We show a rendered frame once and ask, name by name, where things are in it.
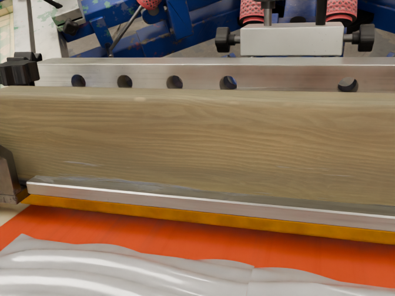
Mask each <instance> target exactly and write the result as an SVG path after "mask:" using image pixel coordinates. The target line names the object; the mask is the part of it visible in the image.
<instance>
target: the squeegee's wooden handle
mask: <svg viewBox="0 0 395 296"><path fill-rule="evenodd" d="M0 145H2V146H3V147H5V148H7V149H8V150H10V151H11V152H12V154H13V157H14V162H15V167H16V172H17V175H18V179H19V184H20V185H26V182H27V181H28V180H30V179H31V178H33V177H35V176H49V177H63V178H70V179H83V180H96V181H109V182H116V183H129V184H142V185H149V186H162V187H175V188H182V189H195V190H208V191H221V192H228V193H242V194H254V195H261V196H275V197H287V198H295V199H308V200H321V201H333V202H341V203H354V204H367V205H374V206H387V207H395V93H357V92H299V91H269V90H210V89H151V88H93V87H62V86H7V87H5V88H1V89H0Z"/></svg>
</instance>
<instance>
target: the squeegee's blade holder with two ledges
mask: <svg viewBox="0 0 395 296"><path fill-rule="evenodd" d="M26 186H27V190H28V193H29V194H34V195H41V196H52V197H63V198H69V199H80V200H91V201H102V202H108V203H119V204H130V205H137V206H148V207H159V208H170V209H176V210H187V211H198V212H205V213H216V214H227V215H233V216H244V217H255V218H266V219H272V220H283V221H294V222H301V223H312V224H323V225H329V226H340V227H351V228H362V229H368V230H380V231H391V232H395V207H387V206H374V205H367V204H354V203H341V202H333V201H321V200H308V199H295V198H287V197H275V196H261V195H254V194H242V193H228V192H221V191H208V190H195V189H182V188H175V187H162V186H149V185H142V184H129V183H116V182H109V181H96V180H83V179H70V178H63V177H49V176H35V177H33V178H31V179H30V180H28V181H27V182H26Z"/></svg>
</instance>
